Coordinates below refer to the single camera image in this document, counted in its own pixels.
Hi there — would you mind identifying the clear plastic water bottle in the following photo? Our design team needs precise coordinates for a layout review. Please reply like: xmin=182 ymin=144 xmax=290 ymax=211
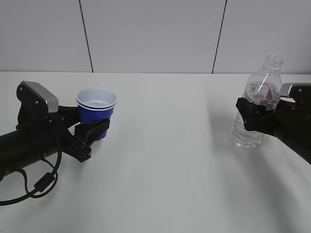
xmin=233 ymin=55 xmax=283 ymax=149

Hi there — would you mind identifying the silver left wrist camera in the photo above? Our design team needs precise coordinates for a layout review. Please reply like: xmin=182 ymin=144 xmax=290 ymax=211
xmin=17 ymin=81 xmax=59 ymax=120

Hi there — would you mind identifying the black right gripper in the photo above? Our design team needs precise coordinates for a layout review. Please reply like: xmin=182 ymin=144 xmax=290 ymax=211
xmin=236 ymin=98 xmax=311 ymax=150

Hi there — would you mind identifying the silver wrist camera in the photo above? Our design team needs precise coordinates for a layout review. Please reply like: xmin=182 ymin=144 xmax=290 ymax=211
xmin=280 ymin=83 xmax=311 ymax=104
xmin=17 ymin=81 xmax=59 ymax=120

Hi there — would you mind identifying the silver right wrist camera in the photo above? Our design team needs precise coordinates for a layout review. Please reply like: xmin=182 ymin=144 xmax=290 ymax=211
xmin=280 ymin=83 xmax=311 ymax=104

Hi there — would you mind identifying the blue paper cup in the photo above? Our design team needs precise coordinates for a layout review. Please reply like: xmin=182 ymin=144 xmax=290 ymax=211
xmin=75 ymin=87 xmax=117 ymax=141

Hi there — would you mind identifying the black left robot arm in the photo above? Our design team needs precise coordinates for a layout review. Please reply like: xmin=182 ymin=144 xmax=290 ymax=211
xmin=0 ymin=106 xmax=110 ymax=178

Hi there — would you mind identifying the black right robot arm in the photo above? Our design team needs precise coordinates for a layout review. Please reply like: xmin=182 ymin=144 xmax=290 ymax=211
xmin=236 ymin=98 xmax=311 ymax=163

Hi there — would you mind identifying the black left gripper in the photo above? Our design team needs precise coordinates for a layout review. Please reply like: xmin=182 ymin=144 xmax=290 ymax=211
xmin=16 ymin=105 xmax=110 ymax=162

